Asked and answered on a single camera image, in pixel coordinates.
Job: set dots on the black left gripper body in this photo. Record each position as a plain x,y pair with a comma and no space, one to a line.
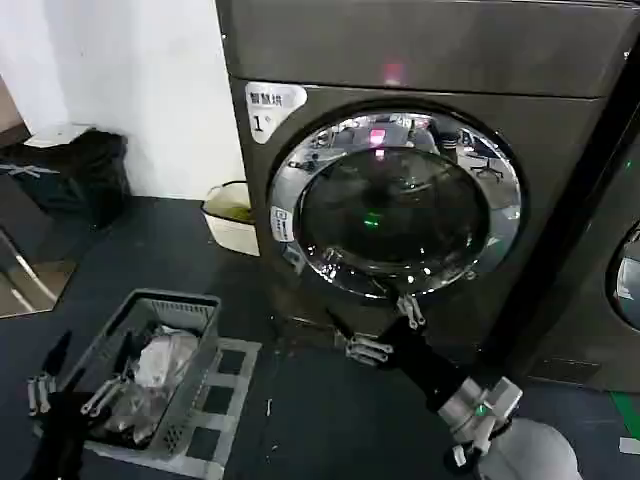
62,440

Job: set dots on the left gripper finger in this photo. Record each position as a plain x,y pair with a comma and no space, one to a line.
42,392
107,392

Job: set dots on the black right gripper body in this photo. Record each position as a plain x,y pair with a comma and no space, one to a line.
425,365

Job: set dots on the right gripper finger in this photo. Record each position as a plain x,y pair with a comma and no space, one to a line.
411,312
367,350

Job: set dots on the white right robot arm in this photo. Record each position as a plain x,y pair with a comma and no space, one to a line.
530,450

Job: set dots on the grey crumpled garment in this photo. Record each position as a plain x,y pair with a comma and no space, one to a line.
135,410

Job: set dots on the white crumpled cloth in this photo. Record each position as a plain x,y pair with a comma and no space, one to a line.
165,355

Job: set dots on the grey plastic laundry basket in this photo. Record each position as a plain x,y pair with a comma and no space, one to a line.
195,360

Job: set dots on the round glass dryer door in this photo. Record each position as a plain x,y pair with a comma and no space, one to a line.
395,215

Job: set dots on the brown leaning panel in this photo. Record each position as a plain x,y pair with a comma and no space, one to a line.
30,285

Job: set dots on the small white floor scrap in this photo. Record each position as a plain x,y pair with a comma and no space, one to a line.
269,407

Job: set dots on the grey dryer without label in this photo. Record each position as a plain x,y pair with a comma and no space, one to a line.
590,310

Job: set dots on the white plastic basin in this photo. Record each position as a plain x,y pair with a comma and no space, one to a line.
232,235

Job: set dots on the yellow-green cloth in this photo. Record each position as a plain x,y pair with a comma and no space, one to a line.
237,213

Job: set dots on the grey dryer with number label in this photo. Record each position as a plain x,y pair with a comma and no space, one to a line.
540,165

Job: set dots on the green floor tape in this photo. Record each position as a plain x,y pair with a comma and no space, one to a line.
625,412

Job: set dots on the black bin with bag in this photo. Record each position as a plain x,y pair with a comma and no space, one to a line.
80,180

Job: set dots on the round door of unlabelled dryer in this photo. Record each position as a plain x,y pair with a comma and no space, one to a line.
626,285

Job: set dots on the white floor tape strip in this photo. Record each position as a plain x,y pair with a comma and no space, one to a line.
630,445

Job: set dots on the white sheet on bin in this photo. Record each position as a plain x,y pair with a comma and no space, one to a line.
55,134

